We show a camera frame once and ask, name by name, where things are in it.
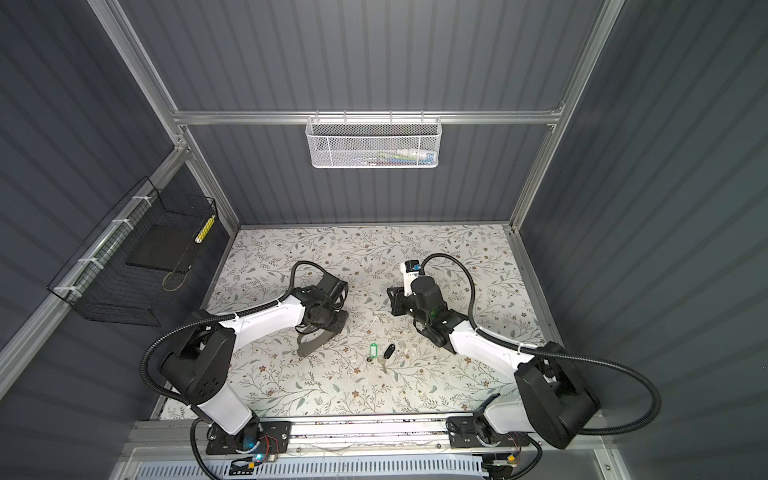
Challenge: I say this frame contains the yellow marker in basket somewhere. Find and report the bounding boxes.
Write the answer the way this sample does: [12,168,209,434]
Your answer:
[194,214,216,244]

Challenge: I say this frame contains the items in white basket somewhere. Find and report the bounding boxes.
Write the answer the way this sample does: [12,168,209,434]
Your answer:
[352,148,438,167]

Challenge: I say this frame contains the black pad in basket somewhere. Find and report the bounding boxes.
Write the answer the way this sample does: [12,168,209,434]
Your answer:
[126,225,202,274]

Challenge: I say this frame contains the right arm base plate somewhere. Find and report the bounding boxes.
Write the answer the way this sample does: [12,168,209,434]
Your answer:
[445,416,530,449]

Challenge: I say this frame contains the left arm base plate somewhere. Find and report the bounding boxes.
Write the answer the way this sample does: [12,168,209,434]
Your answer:
[205,421,293,455]

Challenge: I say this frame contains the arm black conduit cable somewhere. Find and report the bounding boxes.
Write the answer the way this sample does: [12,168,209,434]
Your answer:
[139,259,331,406]
[419,252,662,437]

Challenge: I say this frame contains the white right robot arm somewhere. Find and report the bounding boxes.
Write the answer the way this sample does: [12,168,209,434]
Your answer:
[387,276,599,449]

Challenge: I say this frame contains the black headed key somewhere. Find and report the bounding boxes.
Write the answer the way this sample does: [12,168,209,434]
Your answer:
[381,344,396,373]

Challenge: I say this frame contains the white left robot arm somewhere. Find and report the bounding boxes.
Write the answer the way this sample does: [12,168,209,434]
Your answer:
[159,273,348,436]

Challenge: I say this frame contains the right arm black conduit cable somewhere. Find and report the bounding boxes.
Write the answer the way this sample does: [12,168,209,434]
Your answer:
[419,252,662,437]

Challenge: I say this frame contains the aluminium mounting rail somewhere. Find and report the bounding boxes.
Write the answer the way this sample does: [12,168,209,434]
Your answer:
[128,413,607,457]

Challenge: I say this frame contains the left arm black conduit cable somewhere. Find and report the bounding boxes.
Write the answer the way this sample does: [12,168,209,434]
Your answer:
[139,259,331,406]

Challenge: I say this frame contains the white wire mesh basket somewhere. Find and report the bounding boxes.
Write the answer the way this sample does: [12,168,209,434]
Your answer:
[305,117,443,169]

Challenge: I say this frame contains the black wire basket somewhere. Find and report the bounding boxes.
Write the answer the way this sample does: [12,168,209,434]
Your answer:
[48,182,218,327]

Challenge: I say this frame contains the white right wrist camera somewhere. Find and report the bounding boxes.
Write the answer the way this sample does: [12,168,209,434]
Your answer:
[400,260,422,297]

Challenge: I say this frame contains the white vented strip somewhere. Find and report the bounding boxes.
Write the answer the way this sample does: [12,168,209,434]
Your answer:
[134,457,490,480]

